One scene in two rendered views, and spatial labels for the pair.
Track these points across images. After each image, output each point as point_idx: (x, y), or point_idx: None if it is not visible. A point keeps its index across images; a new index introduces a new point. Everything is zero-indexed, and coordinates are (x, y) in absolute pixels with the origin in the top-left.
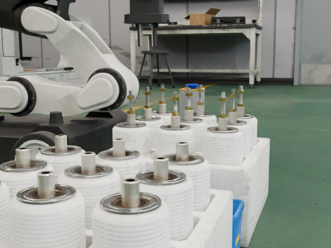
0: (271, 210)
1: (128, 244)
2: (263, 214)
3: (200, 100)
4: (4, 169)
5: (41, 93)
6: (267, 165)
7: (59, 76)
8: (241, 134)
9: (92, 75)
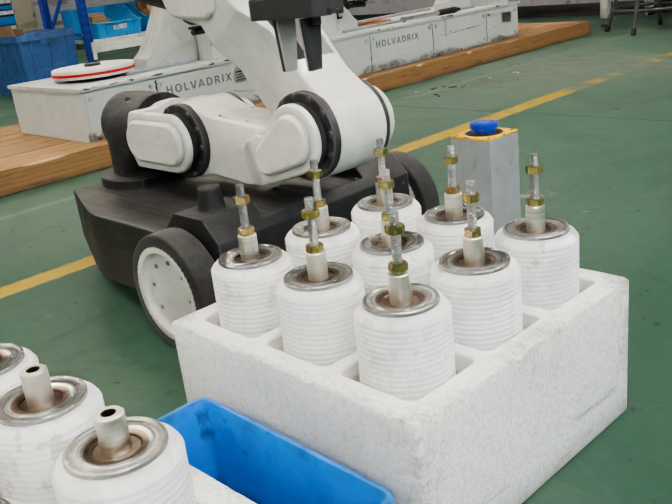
0: (594, 464)
1: None
2: (562, 474)
3: (450, 182)
4: None
5: (215, 136)
6: (612, 347)
7: (426, 28)
8: (434, 318)
9: (280, 106)
